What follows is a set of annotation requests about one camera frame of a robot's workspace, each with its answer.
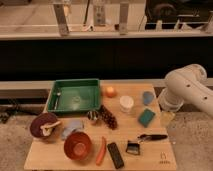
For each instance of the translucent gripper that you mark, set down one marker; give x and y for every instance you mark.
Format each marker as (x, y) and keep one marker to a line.
(166, 118)

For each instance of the black dish brush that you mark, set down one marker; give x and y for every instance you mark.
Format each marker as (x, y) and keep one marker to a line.
(133, 148)

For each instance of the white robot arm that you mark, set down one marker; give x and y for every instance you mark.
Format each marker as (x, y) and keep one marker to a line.
(185, 85)

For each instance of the dark red bowl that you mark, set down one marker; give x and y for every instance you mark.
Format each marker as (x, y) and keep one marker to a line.
(40, 120)

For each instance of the green sponge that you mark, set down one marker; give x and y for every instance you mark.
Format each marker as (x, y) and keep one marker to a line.
(146, 117)

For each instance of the blue cup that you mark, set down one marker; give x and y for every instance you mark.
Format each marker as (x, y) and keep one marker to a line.
(147, 97)

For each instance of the dark grape bunch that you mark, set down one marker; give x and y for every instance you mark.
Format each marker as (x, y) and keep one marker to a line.
(108, 118)

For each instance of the orange fruit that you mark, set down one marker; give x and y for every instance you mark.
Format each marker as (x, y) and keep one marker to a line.
(110, 92)

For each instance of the black rectangular block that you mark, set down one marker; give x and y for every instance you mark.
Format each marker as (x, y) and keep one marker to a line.
(115, 155)

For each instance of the striped dark ball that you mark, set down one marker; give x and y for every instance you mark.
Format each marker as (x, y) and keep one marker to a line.
(93, 115)

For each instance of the orange carrot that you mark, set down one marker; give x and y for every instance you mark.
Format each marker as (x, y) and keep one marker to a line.
(101, 152)

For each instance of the light blue cloth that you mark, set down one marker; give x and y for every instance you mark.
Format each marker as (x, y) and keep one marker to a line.
(72, 126)

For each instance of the green plastic tray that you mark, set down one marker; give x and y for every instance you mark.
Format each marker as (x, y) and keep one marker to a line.
(77, 95)

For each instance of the metal spoon in tray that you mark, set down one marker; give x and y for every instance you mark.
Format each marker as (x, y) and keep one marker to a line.
(57, 100)

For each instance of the wooden spatula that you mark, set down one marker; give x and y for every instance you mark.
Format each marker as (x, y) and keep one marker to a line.
(48, 128)

